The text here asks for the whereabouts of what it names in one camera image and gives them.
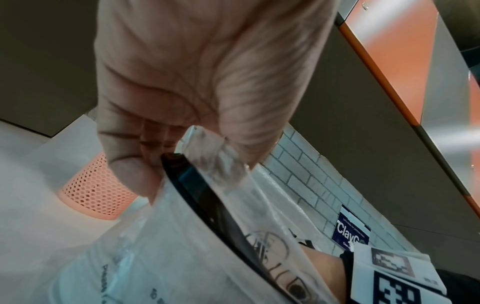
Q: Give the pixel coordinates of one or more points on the person's left hand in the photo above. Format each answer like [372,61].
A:
[195,68]

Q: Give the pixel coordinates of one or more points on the clear plastic bag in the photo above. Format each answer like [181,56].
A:
[157,249]

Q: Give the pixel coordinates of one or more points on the person's right forearm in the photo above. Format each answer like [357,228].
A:
[322,273]

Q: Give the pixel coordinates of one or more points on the black glossy flat object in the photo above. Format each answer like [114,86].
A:
[210,202]

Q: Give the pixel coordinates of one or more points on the orange perforated basket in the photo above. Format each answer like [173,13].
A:
[93,193]

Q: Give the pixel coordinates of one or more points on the orange-edged grey panel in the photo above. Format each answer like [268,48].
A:
[408,68]

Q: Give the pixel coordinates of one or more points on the white marker-coded tracker box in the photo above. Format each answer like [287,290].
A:
[397,276]

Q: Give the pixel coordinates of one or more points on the black clothing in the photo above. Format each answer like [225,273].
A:
[463,288]

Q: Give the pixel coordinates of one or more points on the blue wall sign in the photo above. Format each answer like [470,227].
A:
[350,228]

